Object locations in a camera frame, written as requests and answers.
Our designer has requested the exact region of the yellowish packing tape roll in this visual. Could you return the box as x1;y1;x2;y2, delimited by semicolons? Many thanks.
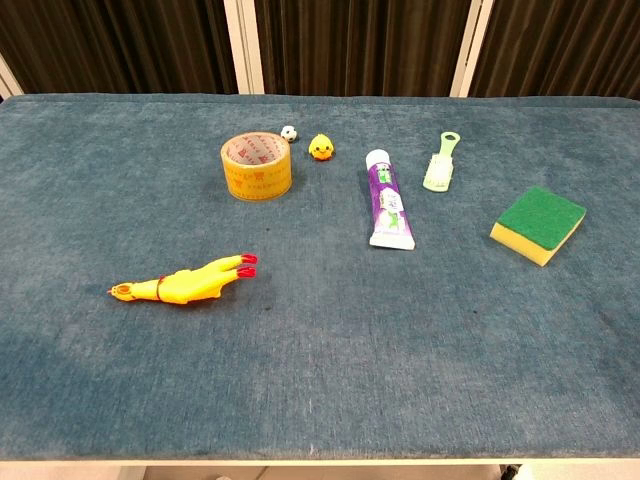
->
220;131;294;202

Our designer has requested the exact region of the yellow rubber chicken toy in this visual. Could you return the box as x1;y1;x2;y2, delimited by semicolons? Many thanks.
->
107;253;259;306

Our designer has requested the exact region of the purple white toothpaste tube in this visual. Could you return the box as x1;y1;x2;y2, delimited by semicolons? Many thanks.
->
365;149;417;251

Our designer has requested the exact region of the light green small brush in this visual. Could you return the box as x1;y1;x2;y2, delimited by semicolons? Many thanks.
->
422;131;461;193

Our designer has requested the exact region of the blue velvet table cloth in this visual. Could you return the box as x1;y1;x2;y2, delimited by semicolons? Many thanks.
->
0;92;640;462

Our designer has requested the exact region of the yellow sponge with green scourer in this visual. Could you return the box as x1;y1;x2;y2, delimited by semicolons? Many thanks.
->
489;185;588;268

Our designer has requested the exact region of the dark pleated curtain panel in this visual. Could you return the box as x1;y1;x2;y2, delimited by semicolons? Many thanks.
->
253;0;473;98
0;0;239;96
468;0;640;101

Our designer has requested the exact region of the small yellow chick toy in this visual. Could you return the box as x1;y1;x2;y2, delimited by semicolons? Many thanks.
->
307;133;336;163

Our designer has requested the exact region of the white partition frame post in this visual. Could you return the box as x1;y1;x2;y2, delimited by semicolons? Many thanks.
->
0;52;25;101
449;0;496;99
222;0;265;96

